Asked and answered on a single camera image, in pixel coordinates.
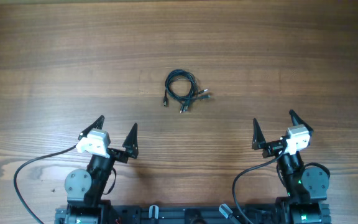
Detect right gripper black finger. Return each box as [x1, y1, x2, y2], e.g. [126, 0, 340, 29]
[252, 118, 266, 150]
[289, 110, 314, 134]

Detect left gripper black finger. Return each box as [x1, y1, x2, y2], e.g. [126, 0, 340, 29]
[122, 123, 139, 159]
[78, 115, 105, 141]

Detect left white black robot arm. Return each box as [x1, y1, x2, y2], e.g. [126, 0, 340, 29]
[54, 115, 139, 224]

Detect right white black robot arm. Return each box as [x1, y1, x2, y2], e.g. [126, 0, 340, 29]
[245, 110, 332, 224]

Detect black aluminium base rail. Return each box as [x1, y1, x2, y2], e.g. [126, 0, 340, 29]
[54, 203, 332, 224]

